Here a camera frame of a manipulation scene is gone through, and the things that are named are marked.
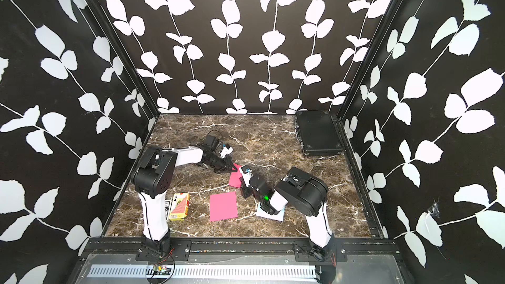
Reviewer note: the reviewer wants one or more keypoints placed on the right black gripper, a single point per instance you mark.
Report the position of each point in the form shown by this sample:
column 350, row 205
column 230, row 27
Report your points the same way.
column 245, row 194

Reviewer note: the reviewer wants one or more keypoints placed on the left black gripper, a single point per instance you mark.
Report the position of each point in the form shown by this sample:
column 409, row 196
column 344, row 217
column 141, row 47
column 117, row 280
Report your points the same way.
column 227, row 162

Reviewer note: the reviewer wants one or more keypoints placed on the pink square paper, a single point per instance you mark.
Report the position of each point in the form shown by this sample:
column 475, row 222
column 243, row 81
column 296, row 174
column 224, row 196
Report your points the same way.
column 223, row 206
column 235, row 177

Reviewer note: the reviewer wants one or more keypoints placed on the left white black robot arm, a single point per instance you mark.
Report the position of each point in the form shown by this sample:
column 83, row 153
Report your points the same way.
column 153, row 175

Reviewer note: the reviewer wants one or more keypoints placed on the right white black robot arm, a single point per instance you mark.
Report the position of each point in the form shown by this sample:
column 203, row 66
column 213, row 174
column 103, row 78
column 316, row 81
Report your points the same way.
column 305, row 192

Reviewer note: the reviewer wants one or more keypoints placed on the yellow red card box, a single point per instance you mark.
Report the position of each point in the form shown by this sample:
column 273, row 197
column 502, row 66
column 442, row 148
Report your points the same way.
column 179, row 207

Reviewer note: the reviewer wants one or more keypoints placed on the black white card deck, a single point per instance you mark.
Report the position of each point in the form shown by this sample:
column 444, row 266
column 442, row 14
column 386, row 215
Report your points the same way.
column 167, row 207

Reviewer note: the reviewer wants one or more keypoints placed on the black carrying case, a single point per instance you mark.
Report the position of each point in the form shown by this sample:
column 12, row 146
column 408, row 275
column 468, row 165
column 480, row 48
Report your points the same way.
column 317, row 133

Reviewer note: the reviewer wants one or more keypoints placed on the small circuit board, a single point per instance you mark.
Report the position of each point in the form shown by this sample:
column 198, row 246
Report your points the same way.
column 159, row 271

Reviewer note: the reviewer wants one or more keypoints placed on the white perforated strip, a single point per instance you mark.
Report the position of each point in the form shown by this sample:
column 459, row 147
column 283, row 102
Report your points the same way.
column 215, row 272

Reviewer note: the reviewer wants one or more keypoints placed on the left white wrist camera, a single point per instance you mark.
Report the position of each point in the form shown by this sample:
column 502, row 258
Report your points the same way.
column 226, row 151

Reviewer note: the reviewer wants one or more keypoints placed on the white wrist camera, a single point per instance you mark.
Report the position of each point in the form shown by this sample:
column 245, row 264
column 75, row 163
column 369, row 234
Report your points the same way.
column 246, row 174
column 226, row 151

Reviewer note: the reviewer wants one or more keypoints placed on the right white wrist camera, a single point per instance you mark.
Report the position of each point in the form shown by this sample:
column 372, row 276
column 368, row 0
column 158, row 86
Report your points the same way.
column 246, row 174

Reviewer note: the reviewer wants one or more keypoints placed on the black front mounting rail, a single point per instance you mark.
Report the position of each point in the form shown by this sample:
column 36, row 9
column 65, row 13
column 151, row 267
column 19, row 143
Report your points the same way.
column 185, row 248

